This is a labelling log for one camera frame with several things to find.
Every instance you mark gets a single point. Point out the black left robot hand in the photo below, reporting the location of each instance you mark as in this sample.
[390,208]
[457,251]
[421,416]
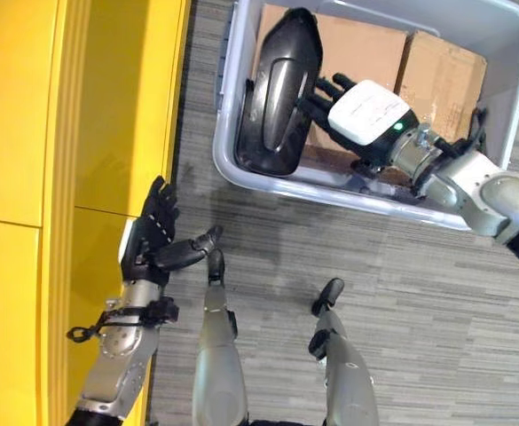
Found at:
[157,231]

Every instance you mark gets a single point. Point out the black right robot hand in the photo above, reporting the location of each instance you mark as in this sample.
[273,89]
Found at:
[365,116]

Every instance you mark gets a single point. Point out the black sole-shaped part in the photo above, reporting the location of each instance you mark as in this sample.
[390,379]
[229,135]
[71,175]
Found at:
[277,95]

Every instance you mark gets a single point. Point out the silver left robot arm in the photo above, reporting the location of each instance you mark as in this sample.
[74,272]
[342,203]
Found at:
[117,346]

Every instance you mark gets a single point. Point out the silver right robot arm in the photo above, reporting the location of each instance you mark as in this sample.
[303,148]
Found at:
[472,186]

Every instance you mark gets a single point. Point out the wide brown cardboard box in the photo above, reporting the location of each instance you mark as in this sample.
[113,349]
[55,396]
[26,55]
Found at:
[352,57]

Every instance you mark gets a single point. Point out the grey plastic box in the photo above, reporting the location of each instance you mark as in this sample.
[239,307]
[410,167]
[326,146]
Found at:
[419,53]

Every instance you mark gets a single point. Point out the small brown cardboard box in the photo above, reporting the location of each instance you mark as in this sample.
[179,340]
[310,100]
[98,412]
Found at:
[441,80]

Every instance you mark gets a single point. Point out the yellow metal shelf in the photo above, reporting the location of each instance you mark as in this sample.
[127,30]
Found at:
[64,177]

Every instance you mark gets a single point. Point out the silver left robot leg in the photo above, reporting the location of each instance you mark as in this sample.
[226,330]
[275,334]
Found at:
[219,355]

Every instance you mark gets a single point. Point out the silver robot leg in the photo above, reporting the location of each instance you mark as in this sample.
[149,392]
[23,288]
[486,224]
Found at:
[343,359]
[219,355]

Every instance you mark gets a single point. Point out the silver right robot leg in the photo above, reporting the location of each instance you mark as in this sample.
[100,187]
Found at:
[343,359]

